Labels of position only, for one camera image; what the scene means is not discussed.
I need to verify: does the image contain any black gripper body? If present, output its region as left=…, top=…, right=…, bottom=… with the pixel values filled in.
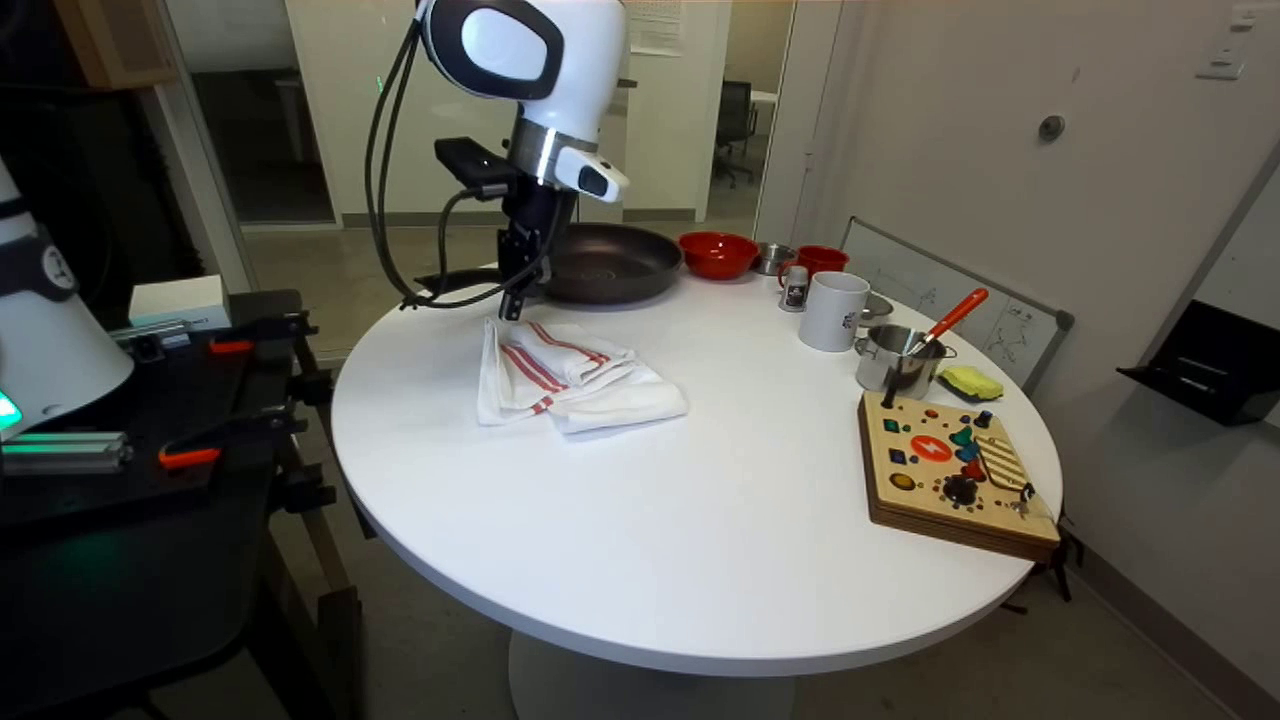
left=495, top=179, right=581, bottom=284

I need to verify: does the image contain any white towel with red stripes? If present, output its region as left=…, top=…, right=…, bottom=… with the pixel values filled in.
left=472, top=314, right=691, bottom=439

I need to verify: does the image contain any black frying pan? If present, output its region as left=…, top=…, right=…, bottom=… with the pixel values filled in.
left=414, top=221, right=684, bottom=309

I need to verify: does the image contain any red bowl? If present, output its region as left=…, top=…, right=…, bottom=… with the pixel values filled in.
left=676, top=228, right=763, bottom=284

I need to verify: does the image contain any white door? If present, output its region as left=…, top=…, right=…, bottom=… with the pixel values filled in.
left=618, top=0, right=736, bottom=223

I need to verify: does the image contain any small metal cup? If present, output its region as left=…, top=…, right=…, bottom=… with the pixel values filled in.
left=760, top=238, right=818, bottom=313

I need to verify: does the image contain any black clamp with orange tip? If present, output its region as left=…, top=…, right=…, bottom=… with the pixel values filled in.
left=158, top=401, right=313, bottom=475
left=117, top=313, right=321, bottom=360

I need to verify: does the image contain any white mug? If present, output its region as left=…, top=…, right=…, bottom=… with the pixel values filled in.
left=798, top=269, right=896, bottom=356

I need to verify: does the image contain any white box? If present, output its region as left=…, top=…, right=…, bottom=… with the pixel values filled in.
left=126, top=272, right=237, bottom=337

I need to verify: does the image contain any small metal pot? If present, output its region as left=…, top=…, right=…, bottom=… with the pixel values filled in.
left=851, top=314, right=952, bottom=405

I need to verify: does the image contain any yellow-green sponge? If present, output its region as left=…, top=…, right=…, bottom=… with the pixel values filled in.
left=936, top=360, right=1010, bottom=405

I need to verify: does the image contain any wooden board with coloured pieces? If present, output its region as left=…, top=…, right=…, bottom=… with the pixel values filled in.
left=856, top=389, right=1064, bottom=563

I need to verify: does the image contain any black robot cart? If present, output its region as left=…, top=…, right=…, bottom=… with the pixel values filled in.
left=0, top=284, right=372, bottom=720

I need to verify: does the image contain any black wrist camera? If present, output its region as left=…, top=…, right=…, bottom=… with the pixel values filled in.
left=431, top=131, right=522, bottom=202

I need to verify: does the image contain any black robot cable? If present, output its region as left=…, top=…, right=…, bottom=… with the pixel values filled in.
left=359, top=24, right=541, bottom=314

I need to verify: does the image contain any round white pedestal table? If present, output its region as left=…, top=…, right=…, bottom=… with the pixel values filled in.
left=327, top=262, right=1070, bottom=720

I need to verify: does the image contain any whiteboard leaning on wall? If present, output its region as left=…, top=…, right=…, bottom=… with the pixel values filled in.
left=836, top=214, right=1078, bottom=391

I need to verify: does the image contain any red-handled spatula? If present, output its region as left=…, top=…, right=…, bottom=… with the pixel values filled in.
left=882, top=284, right=998, bottom=410

